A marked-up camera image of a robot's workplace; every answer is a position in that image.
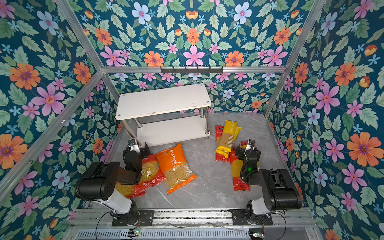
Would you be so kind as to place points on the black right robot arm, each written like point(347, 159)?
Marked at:
point(279, 192)

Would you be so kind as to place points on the red spaghetti pack far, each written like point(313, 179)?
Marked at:
point(219, 132)

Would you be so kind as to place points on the red macaroni bag rear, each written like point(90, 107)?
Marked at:
point(128, 191)

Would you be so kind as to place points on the white two-tier shelf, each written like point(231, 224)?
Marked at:
point(166, 101)

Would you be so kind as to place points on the orange macaroni bag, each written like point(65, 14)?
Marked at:
point(173, 164)

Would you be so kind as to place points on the red spaghetti pack right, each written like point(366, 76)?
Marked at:
point(244, 144)

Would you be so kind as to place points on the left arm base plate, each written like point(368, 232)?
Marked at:
point(135, 218)

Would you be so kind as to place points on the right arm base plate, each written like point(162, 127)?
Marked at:
point(243, 217)

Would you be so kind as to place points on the red spaghetti pack middle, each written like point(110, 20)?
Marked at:
point(236, 166)

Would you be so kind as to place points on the yellow spaghetti pack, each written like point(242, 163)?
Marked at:
point(227, 138)
point(235, 135)

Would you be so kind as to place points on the red spaghetti pack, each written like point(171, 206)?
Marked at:
point(244, 144)
point(219, 132)
point(236, 166)

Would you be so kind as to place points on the aluminium front rail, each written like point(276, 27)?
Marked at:
point(221, 218)

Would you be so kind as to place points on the red macaroni bag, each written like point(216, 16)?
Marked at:
point(151, 175)
point(128, 191)

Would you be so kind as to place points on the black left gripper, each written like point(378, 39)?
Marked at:
point(135, 148)

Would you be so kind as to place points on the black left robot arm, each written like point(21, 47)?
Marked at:
point(98, 184)

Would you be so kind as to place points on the red macaroni bag front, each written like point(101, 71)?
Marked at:
point(151, 175)

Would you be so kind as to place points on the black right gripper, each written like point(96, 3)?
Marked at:
point(250, 153)

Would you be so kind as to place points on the black hook rail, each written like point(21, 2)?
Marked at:
point(191, 70)

